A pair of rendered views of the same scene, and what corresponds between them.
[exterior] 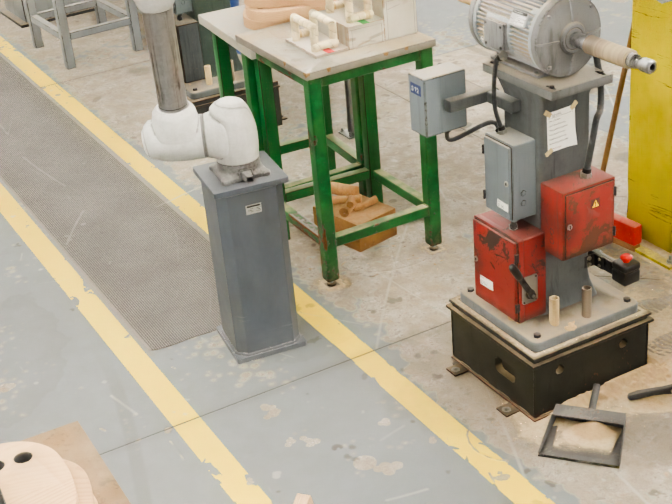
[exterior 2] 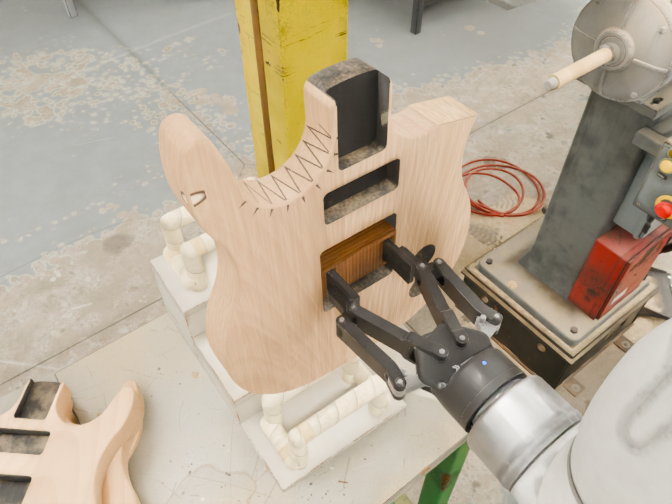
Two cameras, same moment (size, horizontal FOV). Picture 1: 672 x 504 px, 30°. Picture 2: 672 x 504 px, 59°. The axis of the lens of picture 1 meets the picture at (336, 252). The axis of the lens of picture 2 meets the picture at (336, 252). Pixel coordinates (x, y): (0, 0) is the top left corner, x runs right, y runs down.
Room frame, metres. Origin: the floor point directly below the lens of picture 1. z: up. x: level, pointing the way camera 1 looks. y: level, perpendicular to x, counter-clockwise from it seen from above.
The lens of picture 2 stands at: (4.81, 0.49, 1.95)
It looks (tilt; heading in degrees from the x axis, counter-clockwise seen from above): 49 degrees down; 259
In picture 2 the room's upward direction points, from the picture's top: straight up
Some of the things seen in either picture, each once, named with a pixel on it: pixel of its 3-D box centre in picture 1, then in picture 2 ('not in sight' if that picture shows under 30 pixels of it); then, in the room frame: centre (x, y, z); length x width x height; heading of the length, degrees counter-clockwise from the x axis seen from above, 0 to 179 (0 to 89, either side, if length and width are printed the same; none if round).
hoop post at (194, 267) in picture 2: not in sight; (194, 268); (4.93, -0.21, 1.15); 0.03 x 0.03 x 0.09
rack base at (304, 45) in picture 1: (316, 44); (324, 415); (4.74, 0.00, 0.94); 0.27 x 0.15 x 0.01; 26
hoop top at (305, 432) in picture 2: (303, 22); (339, 409); (4.72, 0.04, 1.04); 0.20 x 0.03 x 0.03; 25
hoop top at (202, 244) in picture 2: not in sight; (233, 229); (4.86, -0.25, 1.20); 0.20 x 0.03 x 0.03; 25
